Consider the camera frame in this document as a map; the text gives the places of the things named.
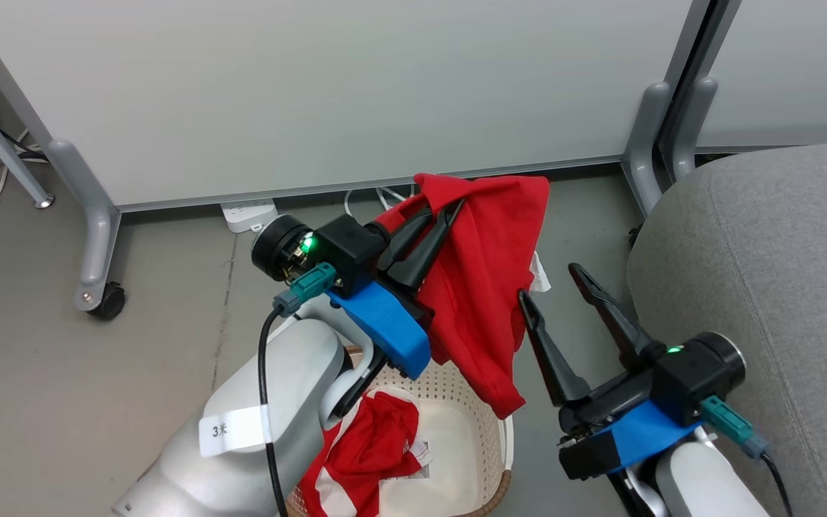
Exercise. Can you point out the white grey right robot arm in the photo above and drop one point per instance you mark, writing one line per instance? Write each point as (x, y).
(704, 477)

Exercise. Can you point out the white paper label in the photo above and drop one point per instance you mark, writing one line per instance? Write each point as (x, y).
(234, 429)

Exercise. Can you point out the grey partition foot with caster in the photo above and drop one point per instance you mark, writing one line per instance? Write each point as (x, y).
(97, 237)

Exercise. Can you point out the small black sofa caster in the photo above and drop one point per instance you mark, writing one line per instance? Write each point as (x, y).
(634, 235)

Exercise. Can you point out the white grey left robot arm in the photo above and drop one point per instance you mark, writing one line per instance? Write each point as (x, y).
(291, 373)

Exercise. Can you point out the narrow white partition panel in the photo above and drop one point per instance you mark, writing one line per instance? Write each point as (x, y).
(794, 72)

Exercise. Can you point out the cream perforated laundry basket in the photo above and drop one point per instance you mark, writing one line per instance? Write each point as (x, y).
(456, 431)

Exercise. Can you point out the red garment with white stripes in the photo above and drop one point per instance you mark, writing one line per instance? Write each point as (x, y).
(370, 445)

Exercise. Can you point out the large white partition panel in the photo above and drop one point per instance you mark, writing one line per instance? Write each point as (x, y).
(313, 93)

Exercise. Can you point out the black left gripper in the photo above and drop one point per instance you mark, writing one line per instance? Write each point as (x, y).
(345, 248)

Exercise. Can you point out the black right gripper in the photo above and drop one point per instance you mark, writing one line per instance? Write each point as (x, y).
(693, 377)

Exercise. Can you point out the grey fabric sofa seat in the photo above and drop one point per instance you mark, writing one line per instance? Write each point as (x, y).
(779, 287)

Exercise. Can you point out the white power strip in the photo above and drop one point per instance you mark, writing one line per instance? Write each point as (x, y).
(250, 214)

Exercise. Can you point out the plain red garment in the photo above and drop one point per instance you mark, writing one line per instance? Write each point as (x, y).
(485, 287)

